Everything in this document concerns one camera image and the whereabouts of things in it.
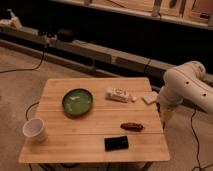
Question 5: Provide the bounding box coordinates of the pale sponge piece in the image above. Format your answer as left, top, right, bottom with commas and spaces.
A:
142, 91, 158, 105

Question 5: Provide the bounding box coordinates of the white paper cup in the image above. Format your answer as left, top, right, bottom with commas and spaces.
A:
22, 118, 48, 142

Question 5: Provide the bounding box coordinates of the black device on ledge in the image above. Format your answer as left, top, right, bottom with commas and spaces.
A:
57, 29, 75, 42

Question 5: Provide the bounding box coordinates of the black cable on floor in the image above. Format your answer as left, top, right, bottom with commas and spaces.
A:
0, 46, 46, 75

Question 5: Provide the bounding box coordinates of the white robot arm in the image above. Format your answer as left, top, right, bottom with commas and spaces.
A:
157, 61, 213, 124

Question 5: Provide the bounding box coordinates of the white tube with cap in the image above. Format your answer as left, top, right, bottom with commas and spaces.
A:
106, 87, 137, 103

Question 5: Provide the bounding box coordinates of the black eraser block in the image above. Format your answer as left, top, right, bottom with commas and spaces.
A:
104, 136, 129, 151

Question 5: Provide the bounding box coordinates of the green round plate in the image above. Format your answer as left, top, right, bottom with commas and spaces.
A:
62, 88, 93, 117

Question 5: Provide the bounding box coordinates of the wooden table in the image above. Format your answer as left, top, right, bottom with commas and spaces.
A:
19, 77, 170, 163

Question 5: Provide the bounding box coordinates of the white object on ledge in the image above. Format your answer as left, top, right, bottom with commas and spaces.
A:
0, 9, 22, 29

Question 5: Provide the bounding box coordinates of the brown oblong food item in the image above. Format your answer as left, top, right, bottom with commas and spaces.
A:
120, 122, 144, 131

